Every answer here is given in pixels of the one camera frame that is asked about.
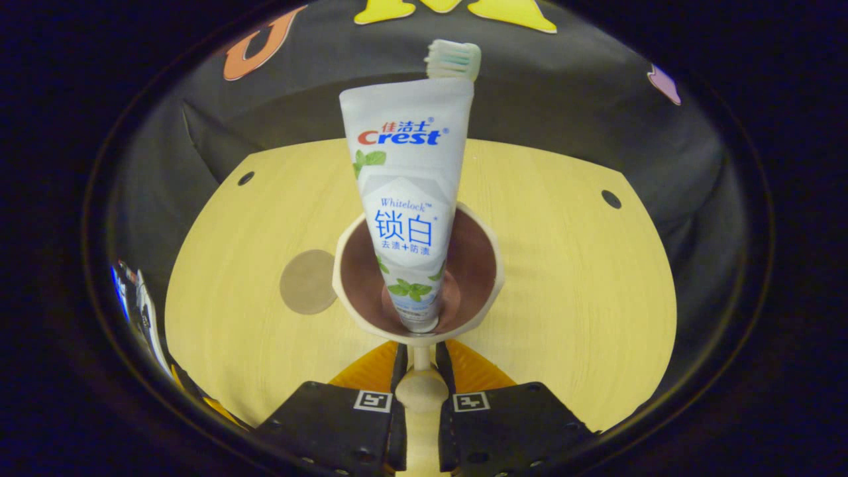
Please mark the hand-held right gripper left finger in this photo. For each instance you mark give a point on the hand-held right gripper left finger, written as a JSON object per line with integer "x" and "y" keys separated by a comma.
{"x": 397, "y": 437}

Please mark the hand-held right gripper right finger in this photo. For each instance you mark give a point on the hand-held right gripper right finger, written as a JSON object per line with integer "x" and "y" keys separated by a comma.
{"x": 447, "y": 437}

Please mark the beige cup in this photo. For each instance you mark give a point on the beige cup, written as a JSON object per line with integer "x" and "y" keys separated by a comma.
{"x": 358, "y": 278}

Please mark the brown round coaster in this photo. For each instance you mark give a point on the brown round coaster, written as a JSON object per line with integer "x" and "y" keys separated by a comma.
{"x": 305, "y": 281}

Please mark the white toothpaste tube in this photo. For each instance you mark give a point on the white toothpaste tube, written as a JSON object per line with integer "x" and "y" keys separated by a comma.
{"x": 404, "y": 172}

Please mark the white toothbrush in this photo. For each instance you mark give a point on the white toothbrush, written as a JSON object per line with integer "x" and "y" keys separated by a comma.
{"x": 454, "y": 59}

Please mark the black desk grommet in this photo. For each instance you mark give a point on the black desk grommet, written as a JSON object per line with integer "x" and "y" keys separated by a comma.
{"x": 246, "y": 177}
{"x": 611, "y": 199}

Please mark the computer monitor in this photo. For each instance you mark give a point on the computer monitor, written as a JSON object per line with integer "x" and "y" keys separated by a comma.
{"x": 122, "y": 291}

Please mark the black backdrop cloth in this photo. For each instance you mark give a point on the black backdrop cloth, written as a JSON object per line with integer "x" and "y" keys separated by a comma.
{"x": 563, "y": 99}

